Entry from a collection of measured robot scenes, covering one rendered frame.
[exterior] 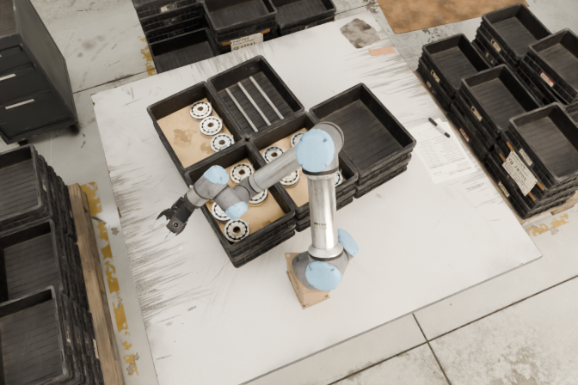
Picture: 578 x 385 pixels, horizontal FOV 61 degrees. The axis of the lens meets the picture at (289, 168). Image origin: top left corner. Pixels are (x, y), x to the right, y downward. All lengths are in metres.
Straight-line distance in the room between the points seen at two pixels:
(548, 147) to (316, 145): 1.66
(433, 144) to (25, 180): 2.05
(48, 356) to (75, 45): 2.44
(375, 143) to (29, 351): 1.73
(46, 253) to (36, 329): 0.42
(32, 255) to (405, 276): 1.79
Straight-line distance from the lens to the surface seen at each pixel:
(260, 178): 1.73
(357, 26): 2.85
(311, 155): 1.46
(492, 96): 3.11
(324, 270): 1.60
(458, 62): 3.39
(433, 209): 2.23
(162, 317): 2.07
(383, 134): 2.24
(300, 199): 2.03
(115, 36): 4.08
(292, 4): 3.48
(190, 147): 2.23
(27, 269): 2.74
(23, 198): 2.80
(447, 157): 2.38
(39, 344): 2.46
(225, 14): 3.29
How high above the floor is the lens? 2.64
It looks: 59 degrees down
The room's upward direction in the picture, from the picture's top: 3 degrees counter-clockwise
